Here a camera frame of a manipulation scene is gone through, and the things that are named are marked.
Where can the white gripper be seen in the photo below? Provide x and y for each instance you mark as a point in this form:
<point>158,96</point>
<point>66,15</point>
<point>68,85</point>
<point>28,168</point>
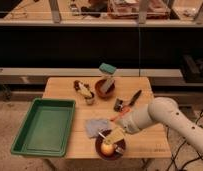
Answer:
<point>118,134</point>

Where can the grey cloth towel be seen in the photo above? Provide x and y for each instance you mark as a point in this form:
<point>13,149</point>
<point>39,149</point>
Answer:
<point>94,126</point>

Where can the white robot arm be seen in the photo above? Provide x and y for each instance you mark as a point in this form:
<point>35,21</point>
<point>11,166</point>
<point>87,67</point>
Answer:
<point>160,110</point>

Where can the metal spoon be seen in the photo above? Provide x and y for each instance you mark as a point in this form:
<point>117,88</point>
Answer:
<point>116,147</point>

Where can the dark brown front bowl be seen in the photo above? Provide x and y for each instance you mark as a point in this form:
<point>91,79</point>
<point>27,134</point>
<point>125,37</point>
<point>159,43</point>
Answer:
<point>115,155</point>

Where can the yellow round fruit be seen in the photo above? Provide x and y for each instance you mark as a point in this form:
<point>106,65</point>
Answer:
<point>107,150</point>

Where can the orange carrot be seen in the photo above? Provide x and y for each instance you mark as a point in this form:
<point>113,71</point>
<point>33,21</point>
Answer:
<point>121,113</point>

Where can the small dark metal cup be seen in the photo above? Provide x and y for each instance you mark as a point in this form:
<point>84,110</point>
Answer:
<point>118,105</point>

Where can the wooden table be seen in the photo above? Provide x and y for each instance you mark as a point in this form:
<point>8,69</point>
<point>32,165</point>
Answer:
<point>150,143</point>

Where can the brown rear bowl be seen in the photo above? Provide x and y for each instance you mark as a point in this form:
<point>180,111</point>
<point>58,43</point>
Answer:
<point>104,95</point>

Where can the brown white plush toy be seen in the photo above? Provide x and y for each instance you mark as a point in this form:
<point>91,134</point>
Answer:
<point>85,91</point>

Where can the green topped sponge brush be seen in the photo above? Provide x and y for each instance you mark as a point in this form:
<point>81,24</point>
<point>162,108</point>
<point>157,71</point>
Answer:
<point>108,71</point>

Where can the green plastic tray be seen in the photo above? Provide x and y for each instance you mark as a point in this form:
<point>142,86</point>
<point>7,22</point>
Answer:
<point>46,128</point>

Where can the dark equipment box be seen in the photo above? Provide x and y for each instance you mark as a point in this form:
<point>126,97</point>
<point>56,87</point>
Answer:
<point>192,69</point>

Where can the black handled knife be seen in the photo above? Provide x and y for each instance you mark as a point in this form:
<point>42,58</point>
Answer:
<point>134,98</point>

